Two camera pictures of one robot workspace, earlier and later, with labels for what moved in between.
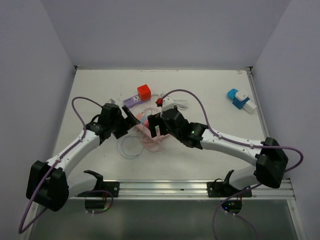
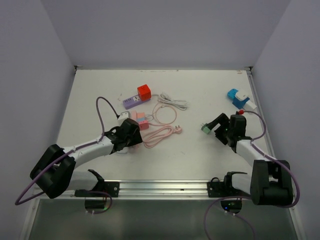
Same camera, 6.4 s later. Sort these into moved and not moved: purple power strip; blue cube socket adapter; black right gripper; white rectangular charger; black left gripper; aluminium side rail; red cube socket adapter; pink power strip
Moved: black left gripper; black right gripper; pink power strip
Not moved: purple power strip; white rectangular charger; red cube socket adapter; aluminium side rail; blue cube socket adapter
